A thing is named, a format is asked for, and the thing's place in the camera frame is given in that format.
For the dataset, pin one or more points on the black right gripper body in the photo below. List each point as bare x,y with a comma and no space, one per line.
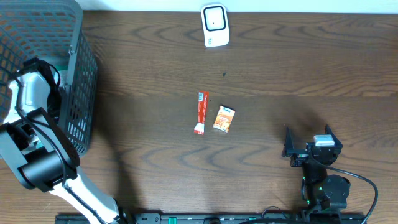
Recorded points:
301,156

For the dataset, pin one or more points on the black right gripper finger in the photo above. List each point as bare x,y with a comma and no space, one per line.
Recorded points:
288,145
330,132

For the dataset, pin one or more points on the orange snack packet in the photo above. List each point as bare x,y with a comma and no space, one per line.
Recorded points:
224,119

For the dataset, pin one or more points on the red stick sachet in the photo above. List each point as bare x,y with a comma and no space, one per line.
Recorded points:
202,111

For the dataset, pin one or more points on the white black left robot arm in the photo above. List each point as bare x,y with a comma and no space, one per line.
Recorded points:
40,155

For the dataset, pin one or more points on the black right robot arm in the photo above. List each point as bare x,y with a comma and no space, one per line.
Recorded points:
323,192

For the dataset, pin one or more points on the white barcode scanner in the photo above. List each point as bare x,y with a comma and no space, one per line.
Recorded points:
215,25

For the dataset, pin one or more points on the grey plastic mesh basket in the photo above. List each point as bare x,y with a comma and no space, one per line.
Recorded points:
52,31

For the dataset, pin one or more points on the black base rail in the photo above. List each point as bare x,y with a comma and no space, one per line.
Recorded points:
156,218

